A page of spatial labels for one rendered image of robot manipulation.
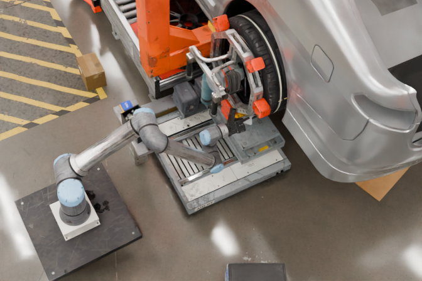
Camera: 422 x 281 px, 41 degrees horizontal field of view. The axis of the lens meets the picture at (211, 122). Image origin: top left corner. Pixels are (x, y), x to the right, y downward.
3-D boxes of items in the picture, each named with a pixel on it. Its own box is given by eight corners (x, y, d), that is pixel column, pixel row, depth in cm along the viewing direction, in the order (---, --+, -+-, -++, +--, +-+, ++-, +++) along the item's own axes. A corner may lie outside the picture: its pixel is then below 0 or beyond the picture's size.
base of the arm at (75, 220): (67, 231, 338) (65, 224, 330) (54, 207, 347) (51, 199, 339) (96, 216, 346) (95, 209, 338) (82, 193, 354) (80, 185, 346)
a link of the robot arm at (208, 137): (198, 138, 360) (198, 129, 352) (215, 131, 364) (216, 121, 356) (205, 149, 355) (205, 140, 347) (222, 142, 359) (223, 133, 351)
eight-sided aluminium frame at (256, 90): (256, 127, 366) (267, 73, 322) (247, 130, 364) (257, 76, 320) (216, 68, 392) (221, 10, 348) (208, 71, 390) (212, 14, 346)
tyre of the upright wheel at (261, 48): (277, 115, 392) (316, 88, 330) (248, 128, 385) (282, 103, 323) (238, 31, 400) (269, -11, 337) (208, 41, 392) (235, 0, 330)
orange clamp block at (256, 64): (259, 69, 332) (265, 67, 323) (248, 73, 330) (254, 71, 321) (255, 58, 331) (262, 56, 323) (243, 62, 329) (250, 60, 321)
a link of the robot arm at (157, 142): (154, 140, 306) (229, 167, 355) (148, 121, 313) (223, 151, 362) (139, 151, 311) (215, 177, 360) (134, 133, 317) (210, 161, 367)
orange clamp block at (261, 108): (262, 103, 347) (269, 115, 343) (251, 108, 345) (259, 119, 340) (264, 96, 341) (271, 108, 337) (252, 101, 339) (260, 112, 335)
